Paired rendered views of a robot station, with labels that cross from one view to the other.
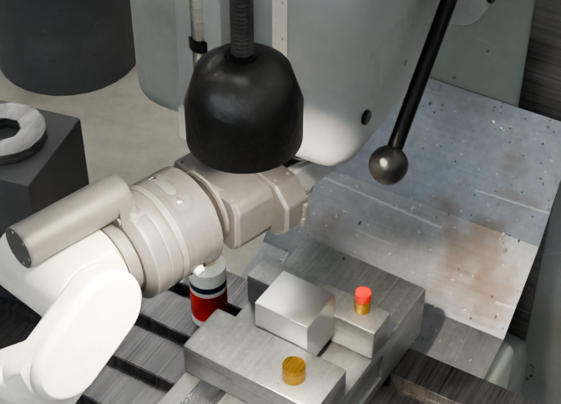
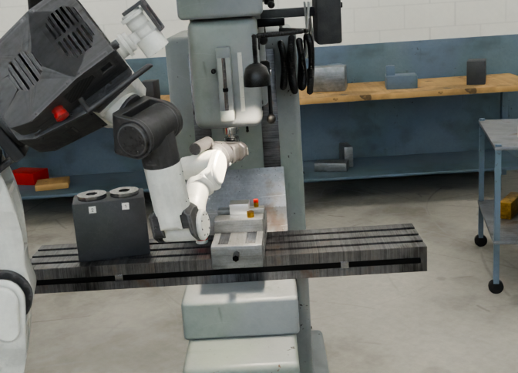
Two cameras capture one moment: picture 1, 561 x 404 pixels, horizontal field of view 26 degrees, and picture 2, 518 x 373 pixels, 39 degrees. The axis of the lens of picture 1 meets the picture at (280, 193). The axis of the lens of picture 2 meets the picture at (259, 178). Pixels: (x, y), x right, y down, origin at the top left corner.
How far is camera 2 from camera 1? 155 cm
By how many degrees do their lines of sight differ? 37
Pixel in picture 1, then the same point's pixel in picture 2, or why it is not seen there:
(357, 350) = not seen: hidden behind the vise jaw
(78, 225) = (206, 143)
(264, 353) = (238, 216)
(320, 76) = (253, 94)
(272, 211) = (239, 152)
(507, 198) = (271, 195)
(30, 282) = (197, 161)
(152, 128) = (49, 349)
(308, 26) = not seen: hidden behind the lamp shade
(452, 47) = not seen: hidden behind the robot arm
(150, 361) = (193, 252)
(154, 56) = (204, 109)
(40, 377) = (215, 173)
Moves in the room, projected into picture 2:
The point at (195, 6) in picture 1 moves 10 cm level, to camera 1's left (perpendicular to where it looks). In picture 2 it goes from (225, 78) to (193, 82)
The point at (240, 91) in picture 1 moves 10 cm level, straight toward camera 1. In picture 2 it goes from (260, 66) to (280, 68)
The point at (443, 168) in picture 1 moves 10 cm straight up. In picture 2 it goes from (247, 194) to (246, 167)
